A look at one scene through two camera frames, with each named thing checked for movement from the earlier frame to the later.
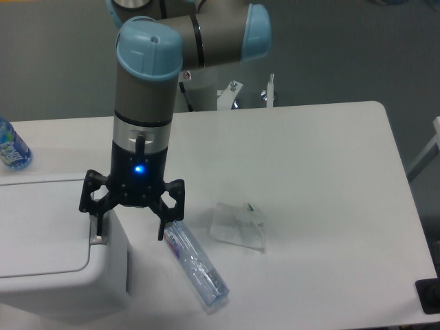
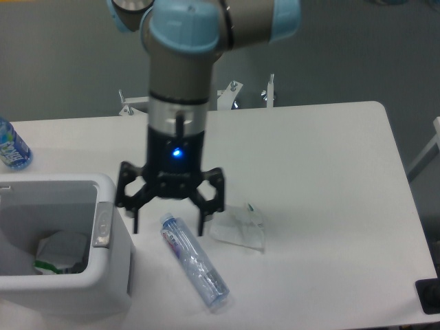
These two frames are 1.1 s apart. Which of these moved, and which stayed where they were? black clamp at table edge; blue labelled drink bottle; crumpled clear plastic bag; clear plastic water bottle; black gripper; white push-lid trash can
Moved: white push-lid trash can; black gripper
Stayed: crumpled clear plastic bag; black clamp at table edge; clear plastic water bottle; blue labelled drink bottle
